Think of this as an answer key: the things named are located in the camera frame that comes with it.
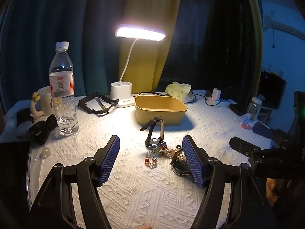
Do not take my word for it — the clear jar with white lid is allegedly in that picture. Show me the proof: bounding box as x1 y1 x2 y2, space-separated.
247 97 263 120

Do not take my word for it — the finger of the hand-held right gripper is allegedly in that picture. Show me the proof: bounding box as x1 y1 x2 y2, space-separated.
229 136 262 158

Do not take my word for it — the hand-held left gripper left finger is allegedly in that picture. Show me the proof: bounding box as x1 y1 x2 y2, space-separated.
29 135 121 229

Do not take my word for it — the dark monitor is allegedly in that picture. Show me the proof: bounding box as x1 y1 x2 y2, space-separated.
258 70 287 109

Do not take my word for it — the dark face wristwatch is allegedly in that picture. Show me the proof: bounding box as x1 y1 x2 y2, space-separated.
170 148 192 177

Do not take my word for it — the dark blue object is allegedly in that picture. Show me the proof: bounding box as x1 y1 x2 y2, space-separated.
252 124 274 139

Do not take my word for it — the person's right hand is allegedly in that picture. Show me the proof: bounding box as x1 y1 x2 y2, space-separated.
265 178 280 207

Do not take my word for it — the dark curtain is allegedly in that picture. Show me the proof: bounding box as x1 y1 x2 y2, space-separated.
155 0 265 110

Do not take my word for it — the white tube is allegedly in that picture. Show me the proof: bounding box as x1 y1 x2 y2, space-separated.
235 114 252 123

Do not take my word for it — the white desk lamp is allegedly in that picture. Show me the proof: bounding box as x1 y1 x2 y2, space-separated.
110 24 167 108

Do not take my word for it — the black power adapter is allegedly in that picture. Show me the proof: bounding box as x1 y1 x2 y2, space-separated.
222 86 235 101

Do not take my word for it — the white charger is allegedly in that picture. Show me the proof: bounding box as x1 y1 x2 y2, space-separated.
211 88 222 101

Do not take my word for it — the white mug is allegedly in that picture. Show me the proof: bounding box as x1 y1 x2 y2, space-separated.
37 86 57 116

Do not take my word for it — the black strap wristwatch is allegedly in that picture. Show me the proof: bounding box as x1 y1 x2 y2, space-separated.
140 117 166 148

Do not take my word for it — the white textured tablecloth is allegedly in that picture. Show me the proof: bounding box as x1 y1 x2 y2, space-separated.
0 89 274 229

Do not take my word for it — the black cable bundle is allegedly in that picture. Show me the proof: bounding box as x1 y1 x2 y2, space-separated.
17 114 58 145

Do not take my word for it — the black plastic frame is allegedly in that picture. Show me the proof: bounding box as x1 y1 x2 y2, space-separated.
78 91 120 115

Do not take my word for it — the yellow curtain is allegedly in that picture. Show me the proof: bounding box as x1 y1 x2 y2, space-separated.
118 0 184 95

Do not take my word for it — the blue curtain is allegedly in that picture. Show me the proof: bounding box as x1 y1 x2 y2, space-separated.
0 0 134 112

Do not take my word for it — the red and gold beaded bracelet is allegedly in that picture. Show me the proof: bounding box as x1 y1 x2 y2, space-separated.
144 144 184 170

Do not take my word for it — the cream curved figurine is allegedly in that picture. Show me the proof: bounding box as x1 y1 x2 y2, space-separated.
30 92 45 119

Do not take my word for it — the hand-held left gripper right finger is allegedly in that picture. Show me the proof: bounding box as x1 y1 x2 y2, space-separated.
182 135 277 229

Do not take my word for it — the yellow tissue pack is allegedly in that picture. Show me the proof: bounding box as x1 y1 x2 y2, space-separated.
165 81 194 103

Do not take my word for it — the yellow storage box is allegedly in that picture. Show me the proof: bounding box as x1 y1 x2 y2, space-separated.
134 95 188 126

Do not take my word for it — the clear plastic water bottle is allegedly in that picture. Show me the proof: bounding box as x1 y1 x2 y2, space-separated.
49 41 79 136

